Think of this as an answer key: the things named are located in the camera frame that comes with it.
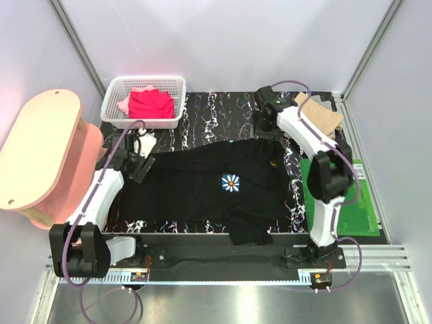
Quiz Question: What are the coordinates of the pink tiered shelf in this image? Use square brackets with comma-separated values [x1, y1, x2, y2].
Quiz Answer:
[1, 89, 106, 230]

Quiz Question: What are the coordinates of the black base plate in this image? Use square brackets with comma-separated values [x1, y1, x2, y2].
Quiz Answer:
[115, 234, 346, 284]

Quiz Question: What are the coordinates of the green cutting mat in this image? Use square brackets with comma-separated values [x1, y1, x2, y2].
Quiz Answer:
[300, 159, 380, 237]

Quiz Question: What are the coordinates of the pink t-shirt in basket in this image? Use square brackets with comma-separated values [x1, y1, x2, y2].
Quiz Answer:
[117, 85, 156, 115]

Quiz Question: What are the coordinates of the red t-shirt in basket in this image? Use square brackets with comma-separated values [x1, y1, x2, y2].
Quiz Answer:
[128, 88, 175, 119]

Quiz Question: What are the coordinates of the white plastic basket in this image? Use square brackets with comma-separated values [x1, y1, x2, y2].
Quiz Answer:
[101, 76, 186, 129]

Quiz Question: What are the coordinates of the black daisy t-shirt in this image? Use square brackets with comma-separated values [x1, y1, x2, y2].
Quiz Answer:
[109, 138, 290, 245]

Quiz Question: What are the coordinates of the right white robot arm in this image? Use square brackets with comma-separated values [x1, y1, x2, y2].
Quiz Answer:
[254, 91, 358, 268]

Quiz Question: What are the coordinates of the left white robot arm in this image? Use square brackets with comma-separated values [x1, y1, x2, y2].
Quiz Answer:
[49, 148, 155, 281]

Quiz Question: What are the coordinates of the beige folded t-shirt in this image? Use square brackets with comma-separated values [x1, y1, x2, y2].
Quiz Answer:
[294, 99, 344, 140]

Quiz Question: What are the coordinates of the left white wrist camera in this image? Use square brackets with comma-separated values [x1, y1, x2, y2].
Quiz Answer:
[134, 128, 157, 159]

